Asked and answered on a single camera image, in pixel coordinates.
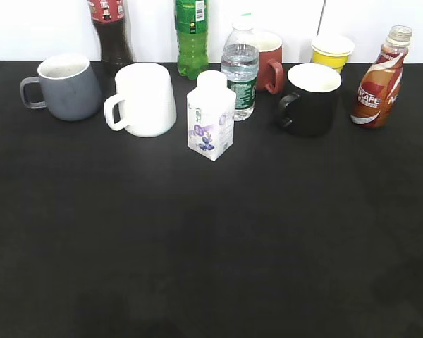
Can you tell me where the grey ceramic mug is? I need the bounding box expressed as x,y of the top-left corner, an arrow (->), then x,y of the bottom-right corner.
20,53 -> 102,122

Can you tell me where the brown nescafe coffee bottle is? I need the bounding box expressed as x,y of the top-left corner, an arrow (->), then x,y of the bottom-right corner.
350,25 -> 412,129

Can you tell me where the white ceramic mug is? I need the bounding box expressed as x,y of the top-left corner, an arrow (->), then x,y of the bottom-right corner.
104,63 -> 177,137

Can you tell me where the black ceramic mug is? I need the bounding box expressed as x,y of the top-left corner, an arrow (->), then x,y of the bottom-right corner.
274,63 -> 342,137

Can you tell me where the red ceramic mug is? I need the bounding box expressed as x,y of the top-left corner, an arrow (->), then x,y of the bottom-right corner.
255,30 -> 285,94

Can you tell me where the green sprite bottle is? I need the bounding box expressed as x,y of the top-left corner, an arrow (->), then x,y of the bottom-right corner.
174,0 -> 209,80

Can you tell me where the white yogurt drink carton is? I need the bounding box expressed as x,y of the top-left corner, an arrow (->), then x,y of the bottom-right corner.
186,70 -> 236,161

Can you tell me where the clear water bottle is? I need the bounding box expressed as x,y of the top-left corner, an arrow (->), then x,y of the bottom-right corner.
221,12 -> 259,121

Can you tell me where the yellow paper cup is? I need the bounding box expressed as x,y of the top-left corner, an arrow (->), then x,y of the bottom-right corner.
311,35 -> 355,73

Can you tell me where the cola bottle red label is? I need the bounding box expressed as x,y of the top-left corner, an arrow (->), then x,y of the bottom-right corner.
88,0 -> 133,75

